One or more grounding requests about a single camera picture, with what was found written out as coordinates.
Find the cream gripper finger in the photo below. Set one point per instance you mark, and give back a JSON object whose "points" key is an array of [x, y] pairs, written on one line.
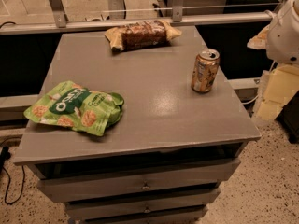
{"points": [[282, 85], [259, 41]]}

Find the orange soda can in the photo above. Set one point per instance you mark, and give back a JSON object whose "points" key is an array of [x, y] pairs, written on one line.
{"points": [[205, 70]]}

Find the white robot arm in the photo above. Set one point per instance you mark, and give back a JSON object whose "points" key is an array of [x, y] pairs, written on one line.
{"points": [[280, 39]]}

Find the brown yellow snack bag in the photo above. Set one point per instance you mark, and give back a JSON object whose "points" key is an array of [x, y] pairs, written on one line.
{"points": [[141, 35]]}

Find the green rice chip bag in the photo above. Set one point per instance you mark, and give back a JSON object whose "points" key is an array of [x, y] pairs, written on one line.
{"points": [[77, 108]]}

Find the grey drawer cabinet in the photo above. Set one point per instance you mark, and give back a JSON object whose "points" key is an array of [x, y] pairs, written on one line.
{"points": [[164, 160]]}

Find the metal railing frame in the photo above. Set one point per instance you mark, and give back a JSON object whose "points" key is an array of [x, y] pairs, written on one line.
{"points": [[62, 16]]}

